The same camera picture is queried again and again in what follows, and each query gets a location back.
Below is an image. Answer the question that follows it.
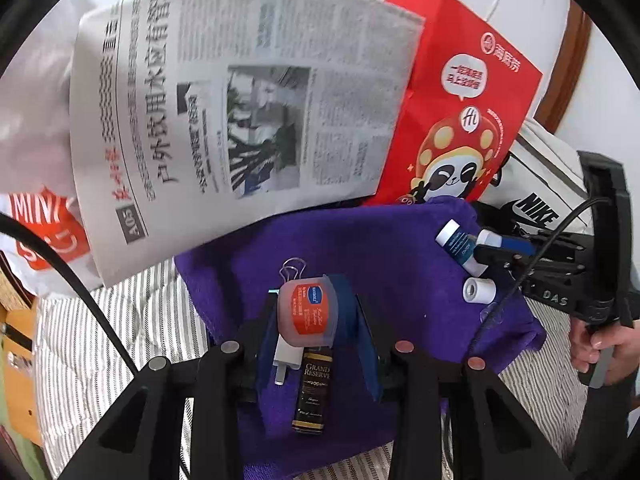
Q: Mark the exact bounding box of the white canvas bag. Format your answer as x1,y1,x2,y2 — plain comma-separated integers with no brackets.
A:
475,117,601,241

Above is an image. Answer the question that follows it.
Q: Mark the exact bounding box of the white power adapter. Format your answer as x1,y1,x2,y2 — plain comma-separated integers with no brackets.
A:
272,332,303,386

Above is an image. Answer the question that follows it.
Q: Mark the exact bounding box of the white bottle with blue label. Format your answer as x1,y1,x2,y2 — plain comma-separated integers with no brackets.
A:
435,219,488,278

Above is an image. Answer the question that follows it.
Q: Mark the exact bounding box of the person's right hand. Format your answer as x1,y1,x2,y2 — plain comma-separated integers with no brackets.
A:
569,318,640,374

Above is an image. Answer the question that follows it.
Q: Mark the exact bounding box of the brown wooden headboard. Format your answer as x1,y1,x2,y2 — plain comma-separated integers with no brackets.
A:
537,0,593,133

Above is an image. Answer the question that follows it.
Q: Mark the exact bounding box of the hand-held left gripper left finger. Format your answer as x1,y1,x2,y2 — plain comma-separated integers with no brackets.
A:
60,295,281,480

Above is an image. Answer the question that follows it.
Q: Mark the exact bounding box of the red panda print paper bag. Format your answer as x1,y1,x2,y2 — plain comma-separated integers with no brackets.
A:
362,0,546,208

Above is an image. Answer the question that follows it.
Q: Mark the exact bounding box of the black Grand Reserve bottle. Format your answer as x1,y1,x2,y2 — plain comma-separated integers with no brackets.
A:
291,344,335,435

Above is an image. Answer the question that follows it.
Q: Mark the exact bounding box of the purple towel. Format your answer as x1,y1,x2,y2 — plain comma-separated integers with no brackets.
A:
172,195,546,480

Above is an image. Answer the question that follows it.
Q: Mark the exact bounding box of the person's right forearm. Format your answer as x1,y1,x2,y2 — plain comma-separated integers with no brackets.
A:
567,360,640,480

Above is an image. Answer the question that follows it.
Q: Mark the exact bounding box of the orange box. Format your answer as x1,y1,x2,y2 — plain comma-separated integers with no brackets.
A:
0,305,47,446

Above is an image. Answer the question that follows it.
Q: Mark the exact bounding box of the orange lid jar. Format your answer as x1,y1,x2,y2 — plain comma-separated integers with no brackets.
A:
276,275,343,348

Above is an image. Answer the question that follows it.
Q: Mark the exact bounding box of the thin black cable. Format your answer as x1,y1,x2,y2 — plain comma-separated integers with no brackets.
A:
467,197,613,358

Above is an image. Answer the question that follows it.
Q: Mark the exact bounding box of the clear plastic cap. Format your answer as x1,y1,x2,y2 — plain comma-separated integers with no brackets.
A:
480,302,506,326

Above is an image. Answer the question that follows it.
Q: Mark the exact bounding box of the white tape roll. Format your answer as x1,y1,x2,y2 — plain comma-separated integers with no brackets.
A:
462,276,497,305

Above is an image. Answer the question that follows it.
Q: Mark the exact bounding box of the folded newspaper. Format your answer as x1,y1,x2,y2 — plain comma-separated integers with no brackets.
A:
67,0,426,288

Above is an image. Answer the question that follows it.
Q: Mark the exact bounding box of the thick black cable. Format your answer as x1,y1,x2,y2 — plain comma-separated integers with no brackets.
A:
0,212,141,373

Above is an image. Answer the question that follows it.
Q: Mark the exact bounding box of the white plastic shopping bag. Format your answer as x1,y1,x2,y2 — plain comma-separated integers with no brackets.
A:
0,0,106,296

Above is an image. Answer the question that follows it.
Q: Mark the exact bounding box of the silver binder clip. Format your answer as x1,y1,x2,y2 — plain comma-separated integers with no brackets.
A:
267,257,308,297

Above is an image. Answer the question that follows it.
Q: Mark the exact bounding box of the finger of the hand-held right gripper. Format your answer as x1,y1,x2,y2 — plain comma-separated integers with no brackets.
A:
497,235,546,259
472,244,531,274

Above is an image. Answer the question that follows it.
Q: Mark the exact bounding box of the striped bed sheet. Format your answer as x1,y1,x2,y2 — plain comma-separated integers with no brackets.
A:
30,260,591,480

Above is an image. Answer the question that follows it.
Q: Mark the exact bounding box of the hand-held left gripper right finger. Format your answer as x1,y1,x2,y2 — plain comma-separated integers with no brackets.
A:
330,274,573,480

